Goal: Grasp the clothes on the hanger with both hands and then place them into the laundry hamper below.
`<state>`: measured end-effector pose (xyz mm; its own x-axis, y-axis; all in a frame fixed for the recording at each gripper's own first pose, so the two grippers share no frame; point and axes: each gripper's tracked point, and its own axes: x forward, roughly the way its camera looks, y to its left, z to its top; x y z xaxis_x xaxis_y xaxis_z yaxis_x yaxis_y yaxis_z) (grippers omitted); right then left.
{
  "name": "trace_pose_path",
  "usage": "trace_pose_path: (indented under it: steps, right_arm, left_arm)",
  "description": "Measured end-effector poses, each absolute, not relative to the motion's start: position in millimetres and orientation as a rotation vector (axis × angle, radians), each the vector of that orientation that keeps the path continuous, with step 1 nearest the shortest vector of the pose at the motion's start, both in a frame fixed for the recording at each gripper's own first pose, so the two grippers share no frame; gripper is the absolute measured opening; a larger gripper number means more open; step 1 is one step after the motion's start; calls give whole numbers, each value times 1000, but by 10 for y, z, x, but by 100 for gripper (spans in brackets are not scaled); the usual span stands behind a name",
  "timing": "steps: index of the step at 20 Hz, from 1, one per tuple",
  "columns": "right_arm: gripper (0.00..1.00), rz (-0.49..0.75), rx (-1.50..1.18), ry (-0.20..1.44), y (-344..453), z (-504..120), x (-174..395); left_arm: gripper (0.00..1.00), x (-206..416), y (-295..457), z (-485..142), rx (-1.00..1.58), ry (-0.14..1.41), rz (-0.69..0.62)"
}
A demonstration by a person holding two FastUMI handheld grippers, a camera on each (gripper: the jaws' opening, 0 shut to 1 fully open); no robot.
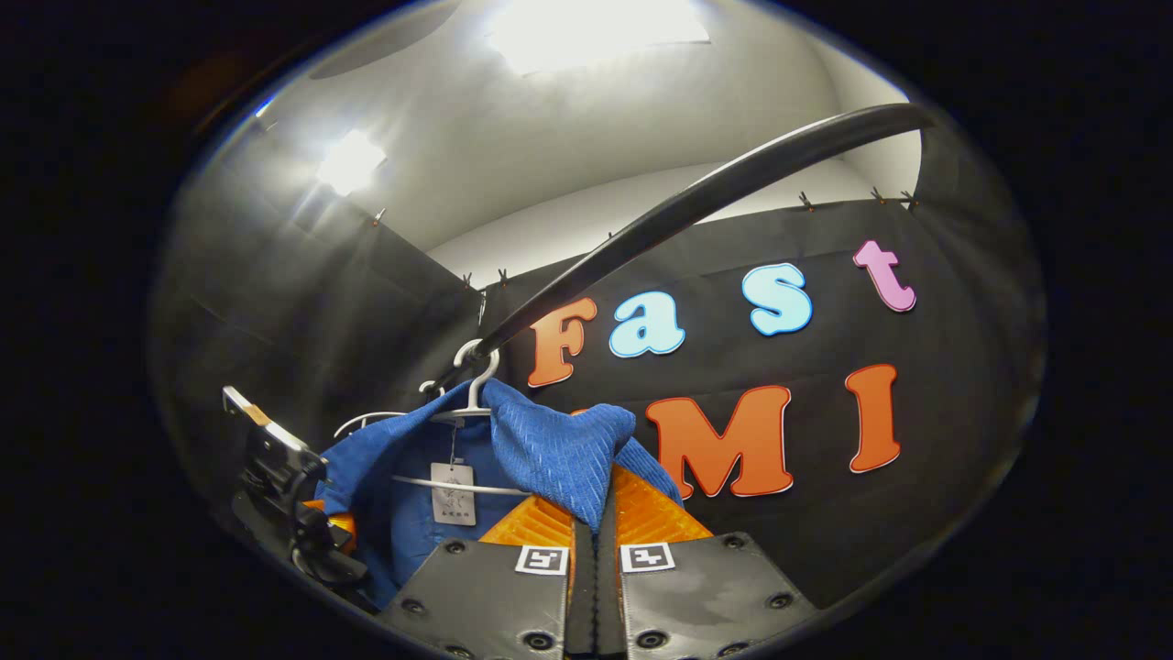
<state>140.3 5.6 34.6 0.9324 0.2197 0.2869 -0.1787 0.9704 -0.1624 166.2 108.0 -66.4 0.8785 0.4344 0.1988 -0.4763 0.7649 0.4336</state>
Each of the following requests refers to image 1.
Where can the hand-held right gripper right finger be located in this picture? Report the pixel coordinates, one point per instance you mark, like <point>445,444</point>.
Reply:
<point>608,605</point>

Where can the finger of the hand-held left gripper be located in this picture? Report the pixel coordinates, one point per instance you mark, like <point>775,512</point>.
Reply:
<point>334,527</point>

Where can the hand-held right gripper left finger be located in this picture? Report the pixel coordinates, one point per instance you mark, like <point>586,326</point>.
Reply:
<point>583,605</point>

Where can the white clothes hanger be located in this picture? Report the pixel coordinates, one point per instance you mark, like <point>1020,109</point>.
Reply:
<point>475,390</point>
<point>371,416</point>

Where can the small ceiling light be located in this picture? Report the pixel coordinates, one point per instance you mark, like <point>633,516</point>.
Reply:
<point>350,163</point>

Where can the black backdrop cloth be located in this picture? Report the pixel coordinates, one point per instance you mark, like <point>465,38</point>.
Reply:
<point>962,367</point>

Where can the large rectangular ceiling light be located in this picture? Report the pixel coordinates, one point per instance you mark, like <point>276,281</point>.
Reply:
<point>596,32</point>

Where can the black clothes rail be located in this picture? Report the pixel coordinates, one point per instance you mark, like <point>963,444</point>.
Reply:
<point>696,197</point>

